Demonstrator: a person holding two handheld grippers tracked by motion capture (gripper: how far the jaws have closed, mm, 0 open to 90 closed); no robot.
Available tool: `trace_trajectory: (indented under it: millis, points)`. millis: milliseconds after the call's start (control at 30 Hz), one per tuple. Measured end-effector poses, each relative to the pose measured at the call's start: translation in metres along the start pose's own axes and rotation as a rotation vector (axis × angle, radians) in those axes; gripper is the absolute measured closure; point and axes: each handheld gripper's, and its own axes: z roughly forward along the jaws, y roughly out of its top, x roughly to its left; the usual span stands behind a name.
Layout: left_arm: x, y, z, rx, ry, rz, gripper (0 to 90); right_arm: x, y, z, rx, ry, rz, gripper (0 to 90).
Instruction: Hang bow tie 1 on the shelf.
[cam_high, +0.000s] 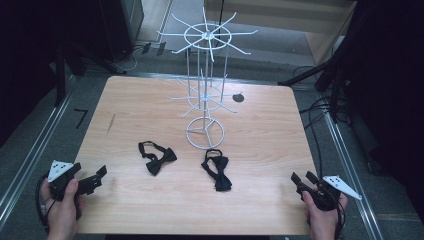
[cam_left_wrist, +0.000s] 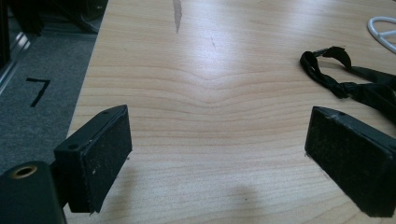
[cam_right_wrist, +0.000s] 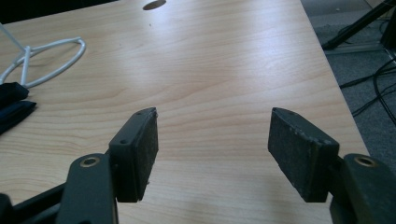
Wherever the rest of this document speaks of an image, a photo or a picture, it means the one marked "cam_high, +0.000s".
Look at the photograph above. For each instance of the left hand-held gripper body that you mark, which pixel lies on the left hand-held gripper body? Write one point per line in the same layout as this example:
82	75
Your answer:
60	170

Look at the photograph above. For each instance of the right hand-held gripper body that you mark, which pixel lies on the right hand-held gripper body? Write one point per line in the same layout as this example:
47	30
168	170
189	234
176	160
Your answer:
328	196

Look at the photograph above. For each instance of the black bow tie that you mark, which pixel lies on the black bow tie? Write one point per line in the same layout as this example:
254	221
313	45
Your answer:
220	170
156	163

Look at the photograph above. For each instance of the person's right hand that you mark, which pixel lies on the person's right hand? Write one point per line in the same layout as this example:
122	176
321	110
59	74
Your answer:
323	223

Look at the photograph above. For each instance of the person's left hand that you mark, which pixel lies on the person's left hand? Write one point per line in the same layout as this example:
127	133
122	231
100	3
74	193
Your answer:
63	216

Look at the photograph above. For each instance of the black metal stand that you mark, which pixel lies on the black metal stand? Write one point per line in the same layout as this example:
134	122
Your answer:
60	76
335	86

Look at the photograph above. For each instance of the black power plug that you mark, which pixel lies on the black power plug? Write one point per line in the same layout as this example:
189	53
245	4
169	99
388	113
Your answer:
161	48
146	48

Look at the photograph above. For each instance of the dark cabinet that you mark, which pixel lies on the dark cabinet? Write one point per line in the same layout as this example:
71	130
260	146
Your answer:
123	26

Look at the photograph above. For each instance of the beige wooden furniture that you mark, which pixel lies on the beige wooden furniture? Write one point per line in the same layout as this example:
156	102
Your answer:
283	16

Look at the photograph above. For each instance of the metal floor rail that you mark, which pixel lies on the metal floor rail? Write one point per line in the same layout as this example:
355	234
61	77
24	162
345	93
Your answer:
351	173
36	146

